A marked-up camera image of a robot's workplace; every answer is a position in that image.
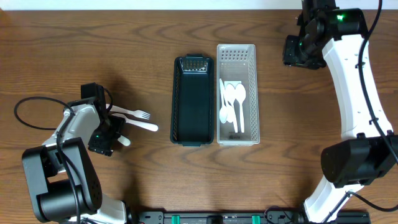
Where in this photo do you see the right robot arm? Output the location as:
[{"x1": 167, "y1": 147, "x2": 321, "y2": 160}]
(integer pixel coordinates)
[{"x1": 283, "y1": 0, "x2": 397, "y2": 223}]

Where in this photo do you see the clear plastic basket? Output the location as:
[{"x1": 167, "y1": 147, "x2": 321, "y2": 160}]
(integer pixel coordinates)
[{"x1": 216, "y1": 44, "x2": 260, "y2": 146}]

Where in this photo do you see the white label in basket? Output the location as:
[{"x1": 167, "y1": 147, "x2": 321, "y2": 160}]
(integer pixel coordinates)
[{"x1": 224, "y1": 81, "x2": 241, "y2": 86}]

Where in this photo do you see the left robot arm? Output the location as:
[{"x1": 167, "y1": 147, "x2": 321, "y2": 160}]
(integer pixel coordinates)
[{"x1": 22, "y1": 83, "x2": 130, "y2": 223}]

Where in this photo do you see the white plastic spoon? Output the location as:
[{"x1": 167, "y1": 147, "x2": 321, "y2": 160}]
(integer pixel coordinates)
[
  {"x1": 226, "y1": 103, "x2": 236, "y2": 123},
  {"x1": 235, "y1": 83, "x2": 246, "y2": 133},
  {"x1": 225, "y1": 84, "x2": 238, "y2": 133},
  {"x1": 220, "y1": 78, "x2": 228, "y2": 124}
]

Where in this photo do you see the white plastic fork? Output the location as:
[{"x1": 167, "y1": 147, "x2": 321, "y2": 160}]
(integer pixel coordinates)
[
  {"x1": 106, "y1": 104, "x2": 150, "y2": 119},
  {"x1": 112, "y1": 113, "x2": 159, "y2": 132},
  {"x1": 118, "y1": 135, "x2": 131, "y2": 146}
]

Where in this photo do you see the black plastic basket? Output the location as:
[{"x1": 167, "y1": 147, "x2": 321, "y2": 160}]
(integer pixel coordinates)
[{"x1": 170, "y1": 54, "x2": 215, "y2": 147}]

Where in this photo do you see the black mounting rail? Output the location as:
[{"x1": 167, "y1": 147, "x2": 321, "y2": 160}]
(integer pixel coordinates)
[{"x1": 126, "y1": 210, "x2": 371, "y2": 224}]

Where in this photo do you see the white plastic fork top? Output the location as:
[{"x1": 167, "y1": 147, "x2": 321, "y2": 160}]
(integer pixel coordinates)
[{"x1": 106, "y1": 104, "x2": 150, "y2": 119}]

